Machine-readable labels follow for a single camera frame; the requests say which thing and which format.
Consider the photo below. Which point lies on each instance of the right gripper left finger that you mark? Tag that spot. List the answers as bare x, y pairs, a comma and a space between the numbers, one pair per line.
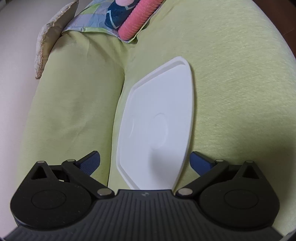
69, 180

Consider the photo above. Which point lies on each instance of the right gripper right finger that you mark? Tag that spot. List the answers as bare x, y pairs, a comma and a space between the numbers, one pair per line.
219, 179

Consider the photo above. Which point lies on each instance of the white plastic lid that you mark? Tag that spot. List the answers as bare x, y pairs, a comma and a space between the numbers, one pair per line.
156, 127

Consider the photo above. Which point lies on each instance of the beige quilted cushion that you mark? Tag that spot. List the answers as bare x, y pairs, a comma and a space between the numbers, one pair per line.
50, 33

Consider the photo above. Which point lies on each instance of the patchwork green blue blanket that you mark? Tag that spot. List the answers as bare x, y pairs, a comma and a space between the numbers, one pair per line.
92, 20

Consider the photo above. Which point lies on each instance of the pink ribbed roll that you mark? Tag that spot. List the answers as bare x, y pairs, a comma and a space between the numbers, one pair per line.
137, 18

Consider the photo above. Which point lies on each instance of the navy pink patterned towel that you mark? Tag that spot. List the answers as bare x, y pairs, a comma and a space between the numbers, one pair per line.
118, 12

